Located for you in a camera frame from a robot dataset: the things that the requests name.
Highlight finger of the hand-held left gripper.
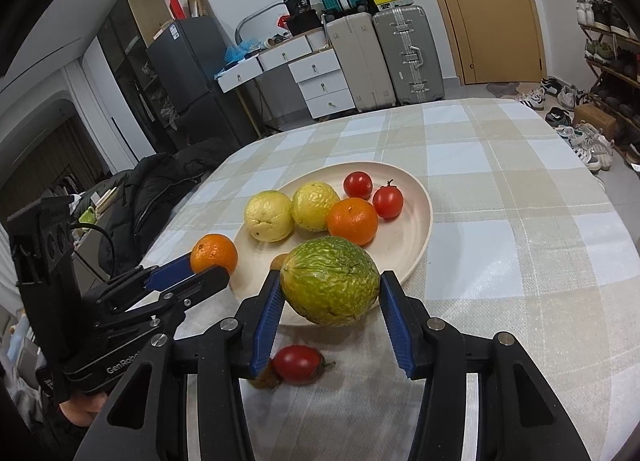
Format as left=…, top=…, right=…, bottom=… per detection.
left=95, top=266, right=232, bottom=330
left=82, top=253, right=196, bottom=308

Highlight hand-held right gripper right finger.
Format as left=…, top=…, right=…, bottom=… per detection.
left=379, top=269, right=593, bottom=461

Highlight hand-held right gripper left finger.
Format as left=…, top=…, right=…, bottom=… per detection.
left=74, top=268, right=286, bottom=461

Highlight orange mandarin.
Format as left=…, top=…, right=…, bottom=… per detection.
left=190, top=233, right=239, bottom=276
left=326, top=197, right=379, bottom=247

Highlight green yellow passion fruit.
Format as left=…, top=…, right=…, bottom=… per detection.
left=280, top=236, right=381, bottom=327

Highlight yellow wrinkled guava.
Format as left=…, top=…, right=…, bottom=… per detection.
left=244, top=190, right=294, bottom=242
left=291, top=181, right=341, bottom=233

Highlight cream round plate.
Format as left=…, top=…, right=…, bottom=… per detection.
left=231, top=161, right=433, bottom=327

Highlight red cherry tomato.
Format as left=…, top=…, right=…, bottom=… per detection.
left=372, top=180, right=404, bottom=220
left=343, top=171, right=373, bottom=200
left=271, top=345, right=336, bottom=386

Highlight person's left hand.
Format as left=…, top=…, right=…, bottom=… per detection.
left=59, top=391, right=107, bottom=428

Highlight black puffer jacket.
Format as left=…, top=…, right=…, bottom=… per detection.
left=97, top=137, right=236, bottom=273

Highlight dark grey fridge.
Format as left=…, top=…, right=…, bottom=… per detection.
left=146, top=17, right=257, bottom=152

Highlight dark glass door cabinet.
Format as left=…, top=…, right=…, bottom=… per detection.
left=95, top=0, right=176, bottom=162

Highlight white desk with drawers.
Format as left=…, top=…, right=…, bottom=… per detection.
left=217, top=33, right=357, bottom=120

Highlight blue plastic bag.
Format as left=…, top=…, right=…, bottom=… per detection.
left=223, top=38, right=261, bottom=64

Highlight scattered sneakers group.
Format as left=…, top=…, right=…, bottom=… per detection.
left=515, top=76, right=616, bottom=173

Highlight beige suitcase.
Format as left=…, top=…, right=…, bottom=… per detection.
left=325, top=12, right=399, bottom=114

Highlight curved metal tube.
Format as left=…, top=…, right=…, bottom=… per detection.
left=235, top=3, right=286, bottom=42

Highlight silver suitcase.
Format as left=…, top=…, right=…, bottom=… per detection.
left=372, top=6, right=445, bottom=106

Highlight brown cardboard box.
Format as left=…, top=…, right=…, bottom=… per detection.
left=574, top=105, right=617, bottom=140

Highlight wooden door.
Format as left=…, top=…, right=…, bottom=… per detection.
left=412, top=0, right=546, bottom=86

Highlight wooden shoe rack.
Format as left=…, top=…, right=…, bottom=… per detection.
left=575, top=0, right=640, bottom=166

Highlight rows of assorted shoes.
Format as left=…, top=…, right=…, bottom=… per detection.
left=562, top=0, right=640, bottom=166

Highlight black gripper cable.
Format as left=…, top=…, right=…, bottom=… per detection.
left=70, top=223, right=117, bottom=278

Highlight wooden handled broom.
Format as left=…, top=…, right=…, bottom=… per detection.
left=236, top=86, right=262, bottom=138

